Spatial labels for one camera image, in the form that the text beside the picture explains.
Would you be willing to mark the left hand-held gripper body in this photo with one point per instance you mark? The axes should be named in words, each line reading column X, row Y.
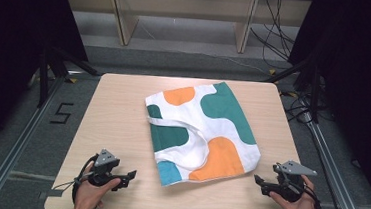
column 105, row 165

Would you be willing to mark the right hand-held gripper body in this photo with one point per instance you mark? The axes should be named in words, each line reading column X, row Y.
column 289, row 184

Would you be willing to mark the white green orange tote bag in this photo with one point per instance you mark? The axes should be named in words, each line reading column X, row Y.
column 219, row 120

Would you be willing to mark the person's left hand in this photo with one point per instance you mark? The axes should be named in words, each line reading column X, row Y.
column 89, row 194

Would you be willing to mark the black metal stand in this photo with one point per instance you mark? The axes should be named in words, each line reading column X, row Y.
column 44, row 76
column 314, row 91

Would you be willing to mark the dark curtain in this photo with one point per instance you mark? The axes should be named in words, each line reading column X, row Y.
column 15, row 37
column 362, row 81

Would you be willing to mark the aluminium floor rail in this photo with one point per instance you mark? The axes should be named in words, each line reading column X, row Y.
column 335, row 176
column 16, row 144

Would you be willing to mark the light wooden desk frame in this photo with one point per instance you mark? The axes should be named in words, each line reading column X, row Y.
column 126, row 19

